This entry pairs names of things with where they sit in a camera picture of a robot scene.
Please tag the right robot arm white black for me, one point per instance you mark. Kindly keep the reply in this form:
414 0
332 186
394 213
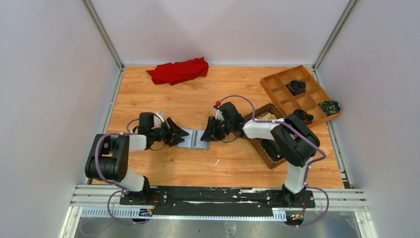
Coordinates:
296 143

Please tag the red cloth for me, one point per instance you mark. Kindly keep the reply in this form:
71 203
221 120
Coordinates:
179 72

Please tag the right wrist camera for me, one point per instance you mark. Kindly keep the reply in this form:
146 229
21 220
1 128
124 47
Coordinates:
218 113

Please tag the wooden compartment tray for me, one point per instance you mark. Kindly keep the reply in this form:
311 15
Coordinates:
275 87

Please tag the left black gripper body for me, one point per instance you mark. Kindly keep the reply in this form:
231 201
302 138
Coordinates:
169 132

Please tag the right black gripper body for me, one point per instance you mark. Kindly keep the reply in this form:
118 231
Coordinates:
214 128

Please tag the black rolled belt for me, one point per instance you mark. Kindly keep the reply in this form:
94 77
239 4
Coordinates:
296 87

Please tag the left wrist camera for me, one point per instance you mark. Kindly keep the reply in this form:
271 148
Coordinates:
158 119

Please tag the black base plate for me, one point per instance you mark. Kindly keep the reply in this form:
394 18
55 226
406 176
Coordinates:
217 201

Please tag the aluminium frame rail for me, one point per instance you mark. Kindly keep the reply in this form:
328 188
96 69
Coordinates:
104 200

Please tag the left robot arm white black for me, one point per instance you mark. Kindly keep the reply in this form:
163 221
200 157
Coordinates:
109 155

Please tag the dark brown rolled belt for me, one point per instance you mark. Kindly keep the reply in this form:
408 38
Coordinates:
304 116

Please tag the blue yellow rolled tie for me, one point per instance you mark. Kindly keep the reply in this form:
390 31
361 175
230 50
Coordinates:
330 107

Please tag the woven wicker basket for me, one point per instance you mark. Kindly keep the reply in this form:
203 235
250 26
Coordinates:
267 149

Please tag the cards in basket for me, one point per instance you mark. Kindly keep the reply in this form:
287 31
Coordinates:
267 116

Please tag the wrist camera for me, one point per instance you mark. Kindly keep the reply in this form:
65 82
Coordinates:
158 119
218 113

